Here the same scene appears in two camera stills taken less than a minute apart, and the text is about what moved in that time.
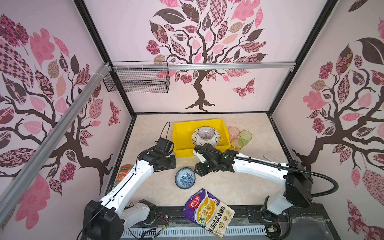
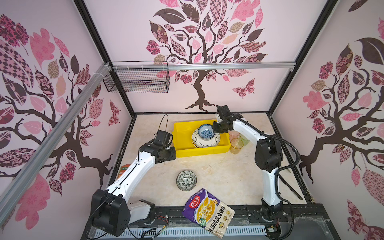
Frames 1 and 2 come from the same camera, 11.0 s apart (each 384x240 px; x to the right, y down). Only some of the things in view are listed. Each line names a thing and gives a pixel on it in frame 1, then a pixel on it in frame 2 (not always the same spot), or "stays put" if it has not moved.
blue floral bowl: [185, 178] → [206, 132]
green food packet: [123, 171] stays put
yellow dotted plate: [198, 141] stays put
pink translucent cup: [233, 132] stays put
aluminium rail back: [203, 66] stays put
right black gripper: [200, 171] → [215, 130]
